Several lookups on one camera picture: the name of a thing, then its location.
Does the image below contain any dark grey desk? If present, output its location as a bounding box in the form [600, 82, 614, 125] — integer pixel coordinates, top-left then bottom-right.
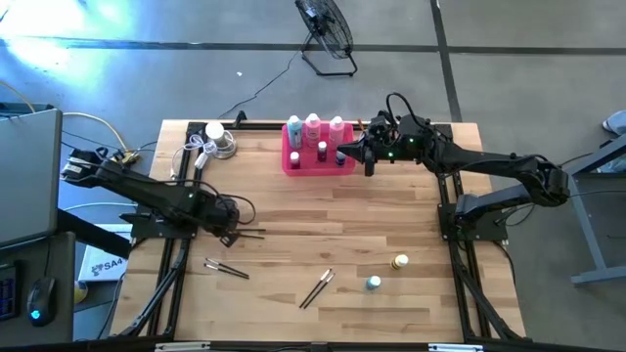
[0, 232, 77, 343]

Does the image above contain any white printed box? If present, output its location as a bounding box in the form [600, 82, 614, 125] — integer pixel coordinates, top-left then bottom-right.
[77, 246, 129, 285]

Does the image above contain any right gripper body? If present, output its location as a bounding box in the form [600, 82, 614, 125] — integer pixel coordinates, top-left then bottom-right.
[362, 115, 437, 178]

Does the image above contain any white cable with plug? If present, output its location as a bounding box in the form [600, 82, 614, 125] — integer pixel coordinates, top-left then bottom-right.
[170, 132, 219, 180]

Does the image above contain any black floor cable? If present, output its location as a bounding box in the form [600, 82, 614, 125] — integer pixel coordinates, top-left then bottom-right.
[498, 145, 626, 229]

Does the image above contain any white strip on frame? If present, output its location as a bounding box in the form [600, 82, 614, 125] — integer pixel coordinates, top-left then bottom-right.
[155, 342, 211, 352]
[428, 343, 484, 352]

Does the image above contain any large pink paint bottle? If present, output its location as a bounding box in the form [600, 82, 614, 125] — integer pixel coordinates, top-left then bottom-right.
[304, 112, 323, 149]
[328, 115, 345, 150]

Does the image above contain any black computer mouse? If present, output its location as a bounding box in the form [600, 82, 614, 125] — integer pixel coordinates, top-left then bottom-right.
[26, 277, 58, 328]

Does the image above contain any yellow cable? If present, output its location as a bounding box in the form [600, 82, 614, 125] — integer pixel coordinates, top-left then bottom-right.
[59, 111, 129, 162]

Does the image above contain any black floor fan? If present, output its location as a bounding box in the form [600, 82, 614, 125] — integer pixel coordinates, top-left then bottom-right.
[294, 0, 359, 78]

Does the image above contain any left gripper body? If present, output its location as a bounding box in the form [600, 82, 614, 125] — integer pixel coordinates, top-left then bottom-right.
[197, 192, 243, 238]

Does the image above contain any pink plastic tray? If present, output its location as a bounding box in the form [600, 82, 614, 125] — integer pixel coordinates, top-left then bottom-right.
[281, 121, 357, 177]

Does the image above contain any person's foot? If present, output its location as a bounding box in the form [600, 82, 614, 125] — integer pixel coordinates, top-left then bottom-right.
[602, 110, 626, 136]

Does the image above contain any large teal paint bottle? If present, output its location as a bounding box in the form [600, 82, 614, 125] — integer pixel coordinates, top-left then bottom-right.
[286, 114, 304, 151]

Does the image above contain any grey metal table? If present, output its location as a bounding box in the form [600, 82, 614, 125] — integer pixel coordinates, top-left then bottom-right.
[540, 134, 626, 287]

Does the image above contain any brush pair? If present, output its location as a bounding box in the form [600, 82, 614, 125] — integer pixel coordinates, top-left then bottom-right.
[204, 257, 249, 278]
[298, 268, 333, 309]

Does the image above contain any black keyboard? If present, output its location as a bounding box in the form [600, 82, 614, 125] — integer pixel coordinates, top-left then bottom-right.
[0, 263, 21, 322]

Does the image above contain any black fan cable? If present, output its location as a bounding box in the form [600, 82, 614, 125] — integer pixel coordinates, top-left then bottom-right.
[217, 48, 302, 119]

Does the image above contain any yellow power strip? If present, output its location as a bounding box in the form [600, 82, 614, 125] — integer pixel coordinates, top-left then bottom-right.
[111, 150, 141, 167]

